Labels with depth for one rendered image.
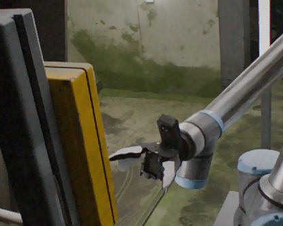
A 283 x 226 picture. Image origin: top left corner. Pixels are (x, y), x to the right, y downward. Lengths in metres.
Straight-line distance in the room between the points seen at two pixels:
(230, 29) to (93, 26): 1.16
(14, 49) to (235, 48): 3.21
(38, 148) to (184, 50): 3.27
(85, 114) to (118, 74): 3.55
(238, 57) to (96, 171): 3.10
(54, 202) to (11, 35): 0.23
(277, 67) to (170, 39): 2.53
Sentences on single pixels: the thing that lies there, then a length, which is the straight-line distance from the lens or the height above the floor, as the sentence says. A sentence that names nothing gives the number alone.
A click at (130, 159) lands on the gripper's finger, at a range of 1.10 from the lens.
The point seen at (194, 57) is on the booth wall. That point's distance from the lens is 3.79.
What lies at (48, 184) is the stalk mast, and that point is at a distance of 0.60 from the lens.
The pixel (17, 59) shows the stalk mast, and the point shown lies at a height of 1.60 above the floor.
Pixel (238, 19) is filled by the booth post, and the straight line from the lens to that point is 3.59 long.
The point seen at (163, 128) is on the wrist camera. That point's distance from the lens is 1.07.
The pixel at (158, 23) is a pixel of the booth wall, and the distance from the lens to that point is 3.80.
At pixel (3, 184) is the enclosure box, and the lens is 2.03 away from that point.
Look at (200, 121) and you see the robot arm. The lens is 1.22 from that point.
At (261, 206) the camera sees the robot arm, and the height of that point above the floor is 0.89.
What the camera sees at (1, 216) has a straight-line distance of 1.09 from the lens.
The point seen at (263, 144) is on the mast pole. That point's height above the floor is 0.19.
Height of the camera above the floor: 1.76
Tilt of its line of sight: 27 degrees down
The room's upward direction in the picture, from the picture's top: 11 degrees counter-clockwise
